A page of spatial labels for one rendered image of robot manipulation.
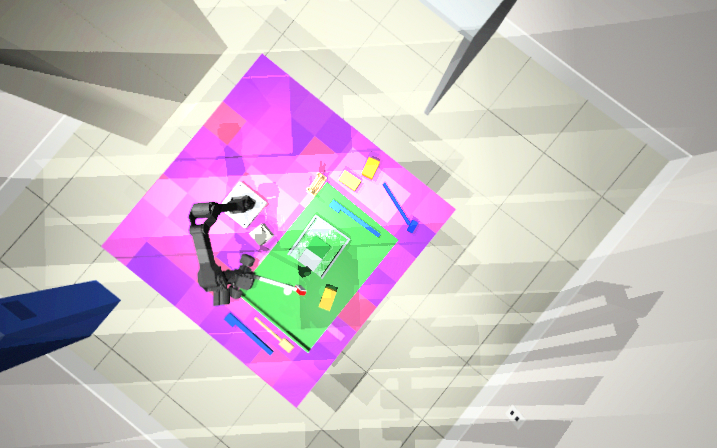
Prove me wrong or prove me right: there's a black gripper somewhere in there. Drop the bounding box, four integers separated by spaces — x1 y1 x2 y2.
226 253 256 300

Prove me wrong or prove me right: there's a green rectangular mat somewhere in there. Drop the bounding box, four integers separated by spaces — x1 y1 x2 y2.
238 182 398 349

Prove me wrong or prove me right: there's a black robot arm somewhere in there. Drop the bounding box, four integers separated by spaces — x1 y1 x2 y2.
188 195 257 307

